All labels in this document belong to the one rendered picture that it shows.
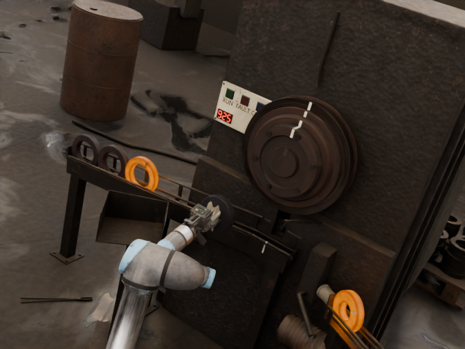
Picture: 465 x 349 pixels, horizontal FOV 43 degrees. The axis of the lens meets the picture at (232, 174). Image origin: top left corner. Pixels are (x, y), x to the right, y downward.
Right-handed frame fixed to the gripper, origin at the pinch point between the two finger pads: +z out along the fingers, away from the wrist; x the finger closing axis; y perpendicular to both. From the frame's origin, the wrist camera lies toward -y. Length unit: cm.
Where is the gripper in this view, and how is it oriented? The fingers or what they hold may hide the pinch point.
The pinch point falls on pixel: (218, 210)
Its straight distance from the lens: 236.4
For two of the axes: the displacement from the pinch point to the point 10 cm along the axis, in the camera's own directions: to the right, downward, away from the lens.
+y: 0.8, -7.9, -6.1
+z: 5.8, -4.6, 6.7
